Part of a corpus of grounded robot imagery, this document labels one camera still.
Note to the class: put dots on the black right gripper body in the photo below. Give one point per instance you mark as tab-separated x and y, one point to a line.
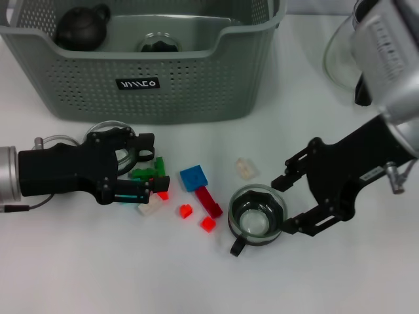
340	170

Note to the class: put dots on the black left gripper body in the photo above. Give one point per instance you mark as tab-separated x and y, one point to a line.
65	170

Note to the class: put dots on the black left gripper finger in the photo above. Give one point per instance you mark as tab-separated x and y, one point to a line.
145	141
162	184

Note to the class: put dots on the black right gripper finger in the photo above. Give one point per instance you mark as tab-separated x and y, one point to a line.
311	222
283	182

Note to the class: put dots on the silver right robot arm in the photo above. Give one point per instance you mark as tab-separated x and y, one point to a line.
386	65

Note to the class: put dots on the grey-green perforated storage bin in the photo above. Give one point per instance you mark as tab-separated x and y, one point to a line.
196	85

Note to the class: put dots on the orange-red wedge toy brick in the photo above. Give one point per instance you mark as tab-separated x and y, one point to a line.
163	195

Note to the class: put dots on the dark green toy brick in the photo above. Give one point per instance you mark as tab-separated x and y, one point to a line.
142	172

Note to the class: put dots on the white toy brick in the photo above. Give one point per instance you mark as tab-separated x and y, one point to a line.
149	207

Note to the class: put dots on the blue square toy plate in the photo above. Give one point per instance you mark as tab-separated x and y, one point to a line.
193	178

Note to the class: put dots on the teal square toy plate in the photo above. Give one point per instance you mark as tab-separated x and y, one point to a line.
127	196

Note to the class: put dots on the small red notched brick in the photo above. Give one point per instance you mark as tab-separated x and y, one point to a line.
186	212

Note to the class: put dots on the translucent beige toy brick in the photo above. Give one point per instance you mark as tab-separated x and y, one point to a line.
245	168

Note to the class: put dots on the dark red long brick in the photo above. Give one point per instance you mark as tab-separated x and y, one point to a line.
209	204

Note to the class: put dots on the small red square brick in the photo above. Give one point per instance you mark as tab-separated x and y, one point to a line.
207	224

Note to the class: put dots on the dark clay teapot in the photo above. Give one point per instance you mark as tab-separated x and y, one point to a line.
82	29

